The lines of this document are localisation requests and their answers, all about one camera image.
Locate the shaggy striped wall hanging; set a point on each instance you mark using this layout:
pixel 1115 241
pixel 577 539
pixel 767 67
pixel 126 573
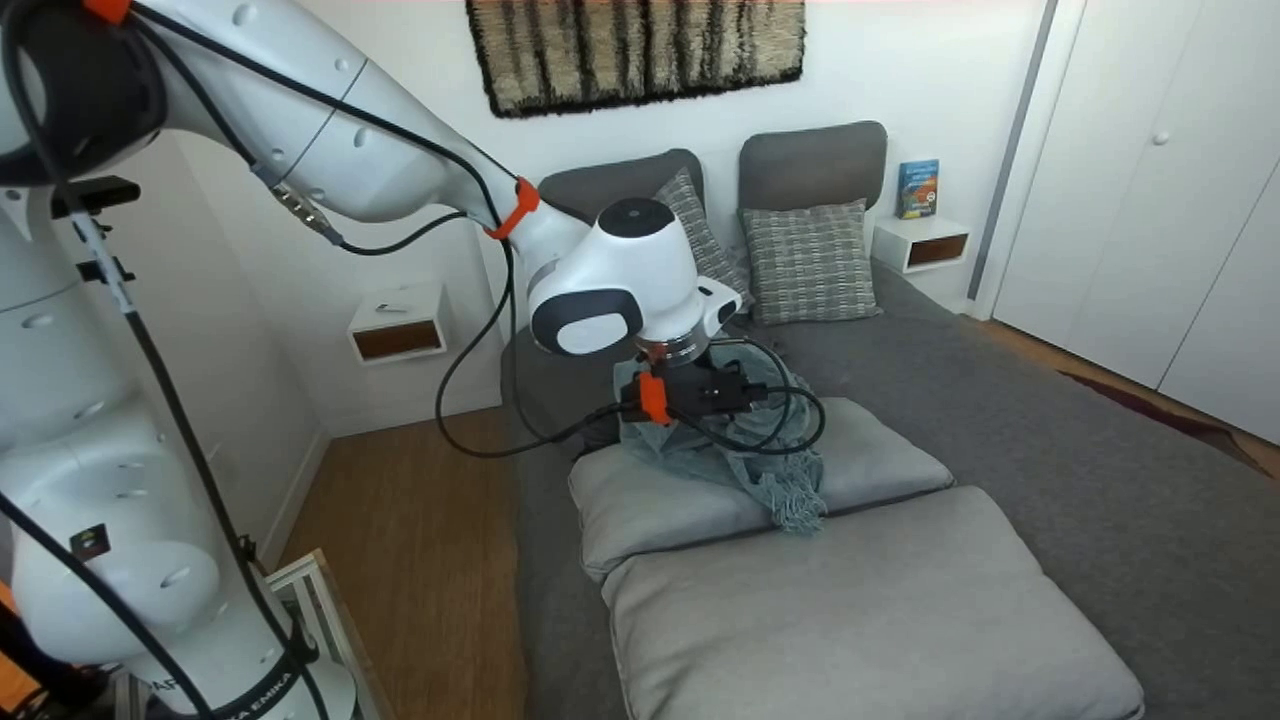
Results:
pixel 643 47

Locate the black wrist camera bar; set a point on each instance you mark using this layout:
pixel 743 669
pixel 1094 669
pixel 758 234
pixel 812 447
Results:
pixel 739 392

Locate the small light grey cushion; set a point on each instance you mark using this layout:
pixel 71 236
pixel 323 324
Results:
pixel 643 514

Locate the round white wardrobe knob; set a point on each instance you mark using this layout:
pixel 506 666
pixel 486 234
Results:
pixel 1162 137

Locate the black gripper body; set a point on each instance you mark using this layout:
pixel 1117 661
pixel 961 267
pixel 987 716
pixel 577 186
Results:
pixel 685 382

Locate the white wall shelf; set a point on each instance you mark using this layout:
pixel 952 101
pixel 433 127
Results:
pixel 396 329
pixel 922 247

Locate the grey upholstered bed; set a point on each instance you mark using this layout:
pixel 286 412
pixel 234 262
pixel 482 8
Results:
pixel 1067 465

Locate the white framed panel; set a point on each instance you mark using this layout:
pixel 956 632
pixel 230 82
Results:
pixel 315 626

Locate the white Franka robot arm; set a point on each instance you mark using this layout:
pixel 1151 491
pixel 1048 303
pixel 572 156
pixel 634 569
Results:
pixel 323 144

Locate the white wardrobe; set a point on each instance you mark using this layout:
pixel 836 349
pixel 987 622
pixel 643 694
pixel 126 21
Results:
pixel 1144 252

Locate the large light grey cushion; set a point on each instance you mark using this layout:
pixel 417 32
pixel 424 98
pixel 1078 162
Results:
pixel 866 626

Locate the orange camera mount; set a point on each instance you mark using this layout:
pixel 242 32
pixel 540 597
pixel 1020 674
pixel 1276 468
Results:
pixel 648 396

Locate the dark grey headrest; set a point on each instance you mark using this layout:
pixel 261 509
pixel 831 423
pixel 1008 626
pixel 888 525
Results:
pixel 812 162
pixel 615 186

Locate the teal fringed blanket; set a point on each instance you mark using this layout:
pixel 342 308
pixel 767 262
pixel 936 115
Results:
pixel 784 493

